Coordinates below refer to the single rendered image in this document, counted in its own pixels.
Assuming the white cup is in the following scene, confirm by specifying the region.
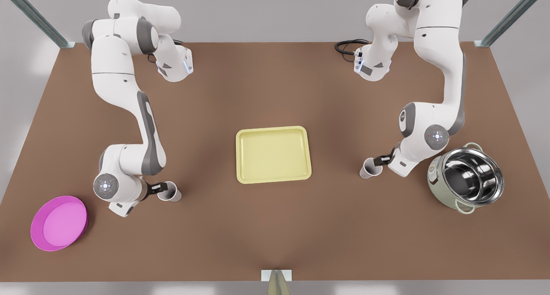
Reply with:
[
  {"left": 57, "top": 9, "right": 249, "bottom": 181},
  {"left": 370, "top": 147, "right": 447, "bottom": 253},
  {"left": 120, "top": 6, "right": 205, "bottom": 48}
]
[
  {"left": 157, "top": 181, "right": 182, "bottom": 203},
  {"left": 360, "top": 157, "right": 383, "bottom": 180}
]

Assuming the pale yellow tray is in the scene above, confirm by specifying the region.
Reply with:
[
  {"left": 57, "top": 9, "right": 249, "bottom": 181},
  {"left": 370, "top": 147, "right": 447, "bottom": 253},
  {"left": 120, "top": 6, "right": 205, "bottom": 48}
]
[{"left": 235, "top": 126, "right": 312, "bottom": 184}]

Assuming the pale green steel pot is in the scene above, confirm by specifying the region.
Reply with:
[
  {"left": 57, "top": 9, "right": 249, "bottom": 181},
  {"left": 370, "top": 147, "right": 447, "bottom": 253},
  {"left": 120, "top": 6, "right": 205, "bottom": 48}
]
[{"left": 427, "top": 142, "right": 505, "bottom": 214}]

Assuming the magenta plate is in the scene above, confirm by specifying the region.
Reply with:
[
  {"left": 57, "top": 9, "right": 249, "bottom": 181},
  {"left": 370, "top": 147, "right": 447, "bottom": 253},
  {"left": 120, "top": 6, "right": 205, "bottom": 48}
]
[{"left": 30, "top": 195, "right": 89, "bottom": 252}]

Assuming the black cable loop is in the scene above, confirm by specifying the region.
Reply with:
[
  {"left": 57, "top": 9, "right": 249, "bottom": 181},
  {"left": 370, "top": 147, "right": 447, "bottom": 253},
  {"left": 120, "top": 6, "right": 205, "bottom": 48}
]
[
  {"left": 147, "top": 40, "right": 184, "bottom": 64},
  {"left": 334, "top": 39, "right": 372, "bottom": 64}
]

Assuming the silver frame post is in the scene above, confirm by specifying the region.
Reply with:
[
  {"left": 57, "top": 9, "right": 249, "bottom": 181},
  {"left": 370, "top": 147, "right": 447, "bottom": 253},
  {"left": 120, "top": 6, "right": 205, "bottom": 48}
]
[
  {"left": 261, "top": 269, "right": 293, "bottom": 295},
  {"left": 474, "top": 0, "right": 550, "bottom": 48},
  {"left": 0, "top": 0, "right": 76, "bottom": 49}
]

